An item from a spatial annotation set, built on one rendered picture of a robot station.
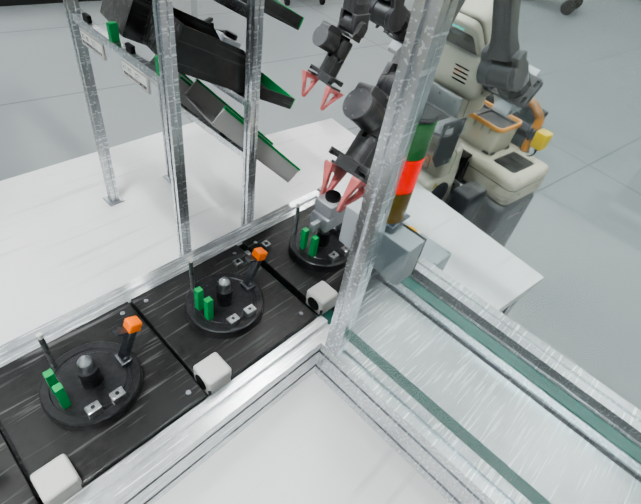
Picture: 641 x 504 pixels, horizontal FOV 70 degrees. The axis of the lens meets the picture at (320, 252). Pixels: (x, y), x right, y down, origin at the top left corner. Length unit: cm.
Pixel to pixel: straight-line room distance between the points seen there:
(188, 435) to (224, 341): 17
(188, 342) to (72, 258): 43
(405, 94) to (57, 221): 95
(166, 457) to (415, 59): 61
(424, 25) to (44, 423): 71
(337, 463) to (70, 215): 85
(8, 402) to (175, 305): 28
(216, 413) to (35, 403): 26
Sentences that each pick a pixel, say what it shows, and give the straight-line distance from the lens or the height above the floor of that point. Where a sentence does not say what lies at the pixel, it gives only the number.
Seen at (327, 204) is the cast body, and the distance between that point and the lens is 88.
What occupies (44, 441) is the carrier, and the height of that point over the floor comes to 97.
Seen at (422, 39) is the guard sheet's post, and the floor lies 150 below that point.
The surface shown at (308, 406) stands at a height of 86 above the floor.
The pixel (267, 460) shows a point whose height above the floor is 86.
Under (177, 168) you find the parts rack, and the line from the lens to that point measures 87.
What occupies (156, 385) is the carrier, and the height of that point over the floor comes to 97.
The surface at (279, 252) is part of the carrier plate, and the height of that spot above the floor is 97.
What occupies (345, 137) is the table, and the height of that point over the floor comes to 86.
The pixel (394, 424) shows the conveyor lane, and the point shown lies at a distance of 83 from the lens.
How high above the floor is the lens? 165
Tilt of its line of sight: 44 degrees down
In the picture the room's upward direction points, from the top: 11 degrees clockwise
